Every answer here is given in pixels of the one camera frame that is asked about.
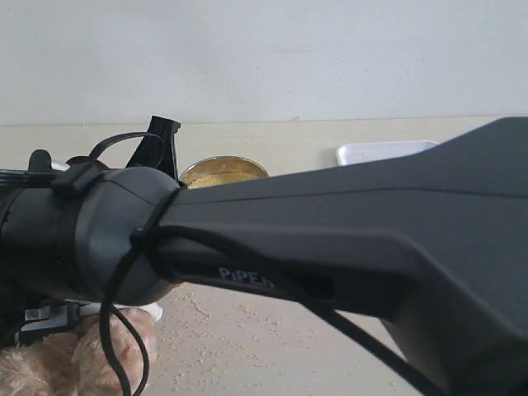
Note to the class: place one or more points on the steel bowl of millet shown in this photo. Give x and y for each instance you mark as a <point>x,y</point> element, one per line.
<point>222,170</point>

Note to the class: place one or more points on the white plastic tray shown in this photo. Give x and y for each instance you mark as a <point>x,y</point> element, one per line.
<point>355,153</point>

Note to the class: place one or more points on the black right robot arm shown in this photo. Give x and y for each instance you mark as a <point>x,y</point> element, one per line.
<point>421,260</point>

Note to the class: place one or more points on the dark red wooden spoon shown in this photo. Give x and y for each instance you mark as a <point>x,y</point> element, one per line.
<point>85,159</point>

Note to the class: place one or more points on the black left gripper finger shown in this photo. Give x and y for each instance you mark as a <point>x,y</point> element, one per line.
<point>49,319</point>

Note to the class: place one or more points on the plush teddy bear striped shirt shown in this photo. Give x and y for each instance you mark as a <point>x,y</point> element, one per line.
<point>73,362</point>

